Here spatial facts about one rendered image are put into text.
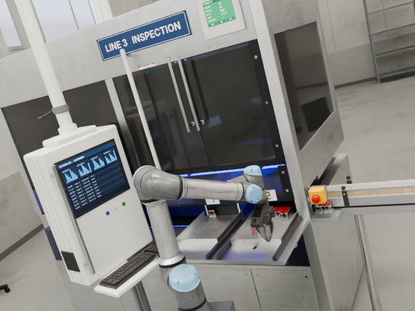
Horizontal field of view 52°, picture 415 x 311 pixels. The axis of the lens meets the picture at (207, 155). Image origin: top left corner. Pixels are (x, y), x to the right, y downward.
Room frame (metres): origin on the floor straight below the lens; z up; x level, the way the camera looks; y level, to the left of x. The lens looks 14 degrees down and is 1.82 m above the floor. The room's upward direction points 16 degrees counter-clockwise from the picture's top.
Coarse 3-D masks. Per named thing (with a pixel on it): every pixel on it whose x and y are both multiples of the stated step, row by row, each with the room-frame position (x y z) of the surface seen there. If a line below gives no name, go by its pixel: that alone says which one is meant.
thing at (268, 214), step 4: (264, 200) 1.81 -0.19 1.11; (268, 204) 1.86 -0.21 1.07; (268, 208) 1.85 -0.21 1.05; (272, 208) 1.85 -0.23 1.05; (264, 212) 1.81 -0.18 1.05; (268, 212) 1.81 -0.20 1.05; (272, 212) 1.84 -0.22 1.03; (264, 216) 1.80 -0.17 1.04; (268, 216) 1.79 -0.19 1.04; (272, 216) 1.86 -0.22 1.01; (264, 220) 1.80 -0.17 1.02; (268, 220) 1.79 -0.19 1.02
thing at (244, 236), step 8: (296, 216) 2.02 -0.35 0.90; (248, 224) 2.11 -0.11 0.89; (264, 224) 2.07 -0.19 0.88; (280, 224) 2.01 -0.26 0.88; (288, 224) 1.92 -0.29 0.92; (240, 232) 2.02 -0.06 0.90; (248, 232) 2.02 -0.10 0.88; (280, 232) 1.93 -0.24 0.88; (232, 240) 1.92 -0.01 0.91; (240, 240) 1.90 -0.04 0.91; (248, 240) 1.88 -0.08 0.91; (256, 240) 1.86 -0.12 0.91; (264, 240) 1.84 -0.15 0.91; (272, 240) 1.82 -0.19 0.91; (280, 240) 1.80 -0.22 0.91
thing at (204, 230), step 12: (204, 216) 2.39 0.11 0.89; (216, 216) 2.35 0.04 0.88; (228, 216) 2.30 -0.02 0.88; (240, 216) 2.23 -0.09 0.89; (192, 228) 2.26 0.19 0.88; (204, 228) 2.22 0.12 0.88; (216, 228) 2.18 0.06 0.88; (228, 228) 2.10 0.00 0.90; (180, 240) 2.10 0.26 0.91; (192, 240) 2.06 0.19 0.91; (204, 240) 2.02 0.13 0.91; (216, 240) 1.98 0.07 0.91
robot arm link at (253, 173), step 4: (244, 168) 1.85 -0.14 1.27; (248, 168) 1.83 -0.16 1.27; (252, 168) 1.81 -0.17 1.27; (256, 168) 1.81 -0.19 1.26; (244, 172) 1.83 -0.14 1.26; (248, 172) 1.81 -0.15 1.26; (252, 172) 1.80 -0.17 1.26; (256, 172) 1.80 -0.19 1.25; (260, 172) 1.82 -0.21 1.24; (248, 176) 1.80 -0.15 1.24; (252, 176) 1.80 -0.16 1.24; (256, 176) 1.80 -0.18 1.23; (260, 176) 1.81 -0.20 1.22; (248, 180) 1.79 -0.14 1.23; (252, 180) 1.79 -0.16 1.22; (256, 180) 1.80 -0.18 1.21; (260, 180) 1.81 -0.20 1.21; (256, 184) 1.80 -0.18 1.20; (260, 184) 1.80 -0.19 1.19; (264, 188) 1.82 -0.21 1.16
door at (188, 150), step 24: (144, 72) 2.39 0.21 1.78; (168, 72) 2.31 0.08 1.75; (120, 96) 2.50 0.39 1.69; (144, 96) 2.41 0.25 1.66; (168, 96) 2.33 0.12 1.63; (168, 120) 2.35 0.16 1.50; (192, 120) 2.27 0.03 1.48; (144, 144) 2.46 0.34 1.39; (168, 144) 2.38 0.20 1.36; (192, 144) 2.29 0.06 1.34; (168, 168) 2.40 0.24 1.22
